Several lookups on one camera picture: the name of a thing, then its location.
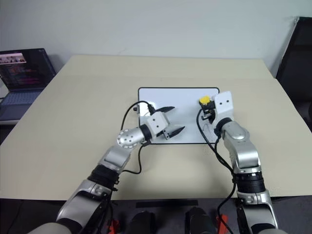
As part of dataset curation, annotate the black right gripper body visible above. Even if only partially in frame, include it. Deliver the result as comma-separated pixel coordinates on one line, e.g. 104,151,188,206
207,100,218,123

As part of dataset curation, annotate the yellow whiteboard eraser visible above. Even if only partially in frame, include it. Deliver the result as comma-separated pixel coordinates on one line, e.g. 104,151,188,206
198,95,213,106

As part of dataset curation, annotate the black-framed whiteboard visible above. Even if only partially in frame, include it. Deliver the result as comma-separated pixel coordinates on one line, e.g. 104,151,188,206
137,86,220,145

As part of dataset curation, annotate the black strip under table edge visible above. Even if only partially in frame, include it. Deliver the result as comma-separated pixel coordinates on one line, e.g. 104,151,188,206
136,199,199,209

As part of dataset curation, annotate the dark rounded shape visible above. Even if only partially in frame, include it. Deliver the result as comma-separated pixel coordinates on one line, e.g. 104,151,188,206
184,206,218,234
128,211,157,234

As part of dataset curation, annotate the black office chair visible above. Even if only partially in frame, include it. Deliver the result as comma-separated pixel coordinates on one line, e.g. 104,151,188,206
274,16,312,134

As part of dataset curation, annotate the orange plastic part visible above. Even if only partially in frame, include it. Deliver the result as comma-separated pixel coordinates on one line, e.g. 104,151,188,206
110,218,120,234
215,214,229,234

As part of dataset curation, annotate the open blue laptop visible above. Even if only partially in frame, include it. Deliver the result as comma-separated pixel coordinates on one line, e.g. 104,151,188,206
0,48,57,122

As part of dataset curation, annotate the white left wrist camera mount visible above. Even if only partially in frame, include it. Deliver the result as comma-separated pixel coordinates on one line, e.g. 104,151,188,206
145,112,171,143

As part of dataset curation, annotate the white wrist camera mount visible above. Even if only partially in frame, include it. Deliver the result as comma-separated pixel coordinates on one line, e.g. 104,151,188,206
145,112,171,143
214,90,235,123

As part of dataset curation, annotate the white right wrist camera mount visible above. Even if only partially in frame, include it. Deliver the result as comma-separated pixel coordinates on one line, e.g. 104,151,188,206
214,90,235,123

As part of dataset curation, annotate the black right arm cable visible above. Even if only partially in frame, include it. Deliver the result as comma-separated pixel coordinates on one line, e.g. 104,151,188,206
195,108,238,234

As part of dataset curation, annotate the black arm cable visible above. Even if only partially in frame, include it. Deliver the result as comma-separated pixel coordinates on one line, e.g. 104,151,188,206
116,100,157,175
195,108,238,234

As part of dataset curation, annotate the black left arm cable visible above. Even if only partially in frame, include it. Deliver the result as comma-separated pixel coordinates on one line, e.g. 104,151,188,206
116,100,157,175

